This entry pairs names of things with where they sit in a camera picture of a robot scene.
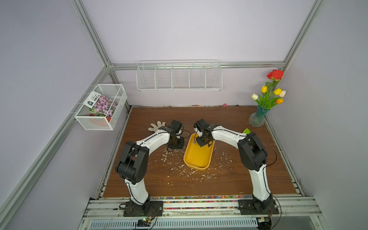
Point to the aluminium front rail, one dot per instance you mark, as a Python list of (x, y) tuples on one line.
[(209, 213)]

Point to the green yellow toy trowel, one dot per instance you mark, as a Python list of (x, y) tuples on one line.
[(246, 131)]

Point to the white wire basket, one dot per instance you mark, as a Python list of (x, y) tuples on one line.
[(90, 121)]

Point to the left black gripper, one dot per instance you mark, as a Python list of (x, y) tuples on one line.
[(180, 145)]

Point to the white cotton work glove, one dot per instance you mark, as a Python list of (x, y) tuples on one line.
[(154, 127)]

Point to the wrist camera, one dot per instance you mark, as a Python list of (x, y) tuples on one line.
[(175, 126), (202, 125)]

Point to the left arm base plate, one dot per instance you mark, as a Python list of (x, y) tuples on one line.
[(149, 208)]

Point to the yellow plastic storage box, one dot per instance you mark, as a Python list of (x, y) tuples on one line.
[(197, 157)]

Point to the white wire wall shelf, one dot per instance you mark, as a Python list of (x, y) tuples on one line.
[(180, 76)]

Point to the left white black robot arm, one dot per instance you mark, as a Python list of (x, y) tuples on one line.
[(134, 158)]

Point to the purple flower seed packet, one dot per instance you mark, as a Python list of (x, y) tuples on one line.
[(100, 105)]

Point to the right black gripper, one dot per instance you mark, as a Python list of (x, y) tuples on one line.
[(201, 142)]

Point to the glass vase with flowers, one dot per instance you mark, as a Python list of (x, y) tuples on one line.
[(270, 96)]

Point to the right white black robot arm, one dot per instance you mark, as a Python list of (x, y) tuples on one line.
[(252, 153)]

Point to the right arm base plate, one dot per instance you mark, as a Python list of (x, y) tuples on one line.
[(257, 207)]

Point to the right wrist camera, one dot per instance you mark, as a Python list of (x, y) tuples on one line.
[(202, 125)]

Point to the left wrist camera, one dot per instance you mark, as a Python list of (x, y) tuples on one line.
[(175, 126)]

